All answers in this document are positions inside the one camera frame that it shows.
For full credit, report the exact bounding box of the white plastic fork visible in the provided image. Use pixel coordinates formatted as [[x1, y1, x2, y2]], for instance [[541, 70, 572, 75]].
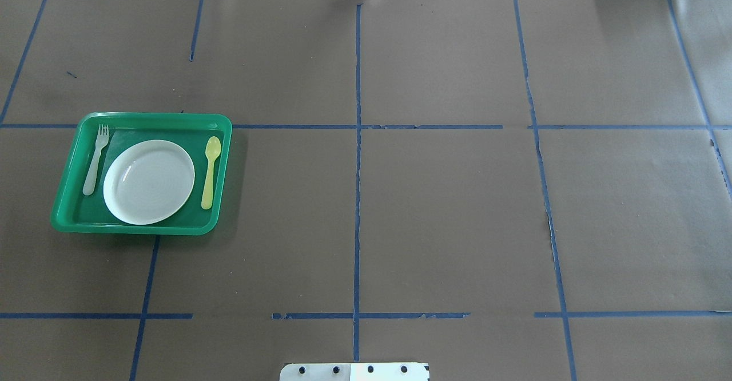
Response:
[[82, 125, 110, 196]]

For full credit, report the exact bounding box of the yellow plastic spoon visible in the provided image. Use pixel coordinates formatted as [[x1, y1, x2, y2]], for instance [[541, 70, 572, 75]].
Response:
[[201, 136, 222, 210]]

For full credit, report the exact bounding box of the white round plate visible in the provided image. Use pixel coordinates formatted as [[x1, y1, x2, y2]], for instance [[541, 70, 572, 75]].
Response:
[[103, 140, 196, 225]]

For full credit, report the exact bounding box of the green plastic tray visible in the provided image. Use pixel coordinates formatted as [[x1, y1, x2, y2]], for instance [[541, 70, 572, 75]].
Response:
[[50, 112, 233, 236]]

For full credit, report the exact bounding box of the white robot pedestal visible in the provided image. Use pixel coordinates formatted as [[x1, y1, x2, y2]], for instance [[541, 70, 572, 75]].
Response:
[[279, 362, 431, 380]]

